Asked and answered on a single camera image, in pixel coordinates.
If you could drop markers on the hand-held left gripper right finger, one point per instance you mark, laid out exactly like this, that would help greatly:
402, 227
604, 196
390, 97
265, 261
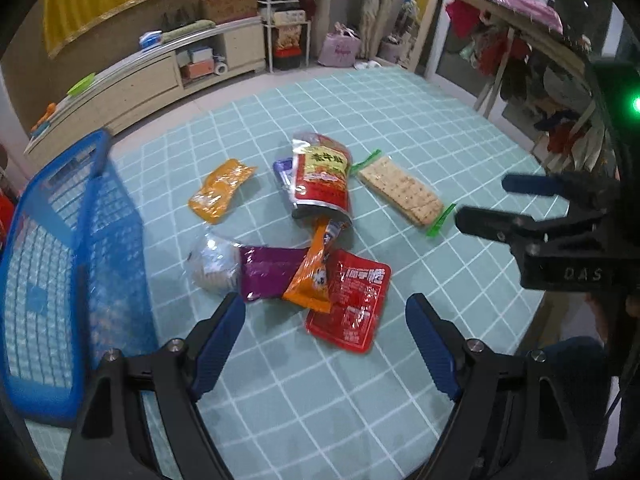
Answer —
430, 345

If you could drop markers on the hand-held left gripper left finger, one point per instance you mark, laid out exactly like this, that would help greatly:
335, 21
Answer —
220, 345

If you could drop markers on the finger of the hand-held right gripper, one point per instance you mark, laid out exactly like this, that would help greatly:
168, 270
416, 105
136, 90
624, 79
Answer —
490, 222
530, 184

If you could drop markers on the clear pastry packet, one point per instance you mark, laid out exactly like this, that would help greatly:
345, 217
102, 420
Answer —
215, 265

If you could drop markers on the purple foil snack packet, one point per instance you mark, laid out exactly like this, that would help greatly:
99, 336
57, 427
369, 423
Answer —
265, 272

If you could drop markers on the red snack packet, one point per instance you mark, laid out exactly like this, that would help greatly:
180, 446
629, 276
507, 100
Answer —
355, 300

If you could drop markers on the clear cracker packet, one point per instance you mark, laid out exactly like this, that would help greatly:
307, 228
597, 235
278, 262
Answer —
400, 190

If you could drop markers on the small orange cartoon packet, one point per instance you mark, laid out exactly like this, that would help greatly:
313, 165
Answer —
310, 280

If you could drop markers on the orange snack packet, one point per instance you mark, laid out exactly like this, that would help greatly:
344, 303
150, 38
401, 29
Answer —
220, 190

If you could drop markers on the large red snack bag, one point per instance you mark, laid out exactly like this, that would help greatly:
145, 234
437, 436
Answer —
320, 180

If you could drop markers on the purple gum tin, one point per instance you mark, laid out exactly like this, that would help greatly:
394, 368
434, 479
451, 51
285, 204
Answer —
283, 170

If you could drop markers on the blue plastic mesh basket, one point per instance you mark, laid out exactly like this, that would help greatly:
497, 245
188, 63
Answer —
50, 260

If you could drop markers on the person's dark trousers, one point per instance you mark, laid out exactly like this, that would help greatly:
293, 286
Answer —
575, 365

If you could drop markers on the teal checked tablecloth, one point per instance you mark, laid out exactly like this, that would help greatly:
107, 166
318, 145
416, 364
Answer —
300, 410

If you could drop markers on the wooden rack with clothes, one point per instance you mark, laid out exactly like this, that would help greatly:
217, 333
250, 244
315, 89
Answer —
525, 60

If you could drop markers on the pink quilted cloth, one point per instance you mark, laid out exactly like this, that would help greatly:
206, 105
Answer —
525, 5

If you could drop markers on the white slippers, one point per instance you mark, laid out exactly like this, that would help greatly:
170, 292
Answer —
367, 65

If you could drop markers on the beige patterned curtain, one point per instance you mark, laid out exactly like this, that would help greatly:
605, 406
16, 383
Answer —
385, 5

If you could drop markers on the pink bag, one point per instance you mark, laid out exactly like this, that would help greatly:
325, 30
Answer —
340, 47

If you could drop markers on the long beige cabinet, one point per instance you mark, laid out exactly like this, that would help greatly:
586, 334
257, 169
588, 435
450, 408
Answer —
140, 85

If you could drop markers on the printed snack box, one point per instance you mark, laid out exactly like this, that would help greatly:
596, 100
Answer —
288, 37

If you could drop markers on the orange box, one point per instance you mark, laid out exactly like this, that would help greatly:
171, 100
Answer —
197, 70

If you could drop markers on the white tape roll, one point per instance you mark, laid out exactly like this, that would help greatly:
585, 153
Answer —
221, 66

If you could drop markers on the orange toy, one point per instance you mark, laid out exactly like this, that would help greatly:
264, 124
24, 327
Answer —
44, 117

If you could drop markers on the white metal rack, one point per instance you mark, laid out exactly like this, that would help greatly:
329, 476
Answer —
268, 35

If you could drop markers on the green plastic plate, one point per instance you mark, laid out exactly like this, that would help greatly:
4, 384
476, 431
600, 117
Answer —
81, 85

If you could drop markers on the blue and white object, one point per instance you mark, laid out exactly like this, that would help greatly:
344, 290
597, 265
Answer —
151, 40

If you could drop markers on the green rolled cushion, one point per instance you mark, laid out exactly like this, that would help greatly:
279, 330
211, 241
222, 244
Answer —
187, 31

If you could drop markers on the brown cardboard box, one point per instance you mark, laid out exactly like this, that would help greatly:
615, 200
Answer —
230, 6

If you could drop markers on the yellow hanging cloth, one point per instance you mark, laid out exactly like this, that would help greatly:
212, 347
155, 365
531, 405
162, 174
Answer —
100, 5

